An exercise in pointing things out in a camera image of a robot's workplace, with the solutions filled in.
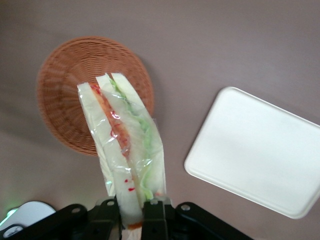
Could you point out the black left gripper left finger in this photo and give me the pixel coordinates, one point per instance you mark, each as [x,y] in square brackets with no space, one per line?
[100,222]

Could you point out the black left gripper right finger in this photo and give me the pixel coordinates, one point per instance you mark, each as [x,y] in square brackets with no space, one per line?
[155,220]

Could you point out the plastic sandwich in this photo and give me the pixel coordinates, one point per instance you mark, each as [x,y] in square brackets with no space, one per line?
[120,140]

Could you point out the cream white plastic tray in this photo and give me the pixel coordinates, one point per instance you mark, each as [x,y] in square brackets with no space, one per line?
[255,150]

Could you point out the brown round wicker basket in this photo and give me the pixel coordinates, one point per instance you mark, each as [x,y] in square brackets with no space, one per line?
[75,62]

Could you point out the white rounded device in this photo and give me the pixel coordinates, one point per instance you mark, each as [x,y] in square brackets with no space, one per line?
[32,212]

